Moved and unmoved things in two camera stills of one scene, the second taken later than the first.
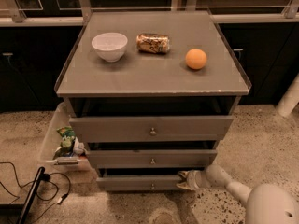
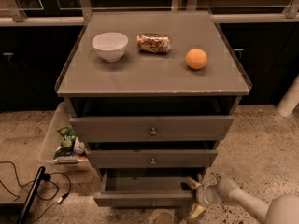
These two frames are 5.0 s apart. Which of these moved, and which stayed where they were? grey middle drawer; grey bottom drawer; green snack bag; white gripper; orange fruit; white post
Moved: grey bottom drawer; white gripper
Stayed: white post; green snack bag; orange fruit; grey middle drawer
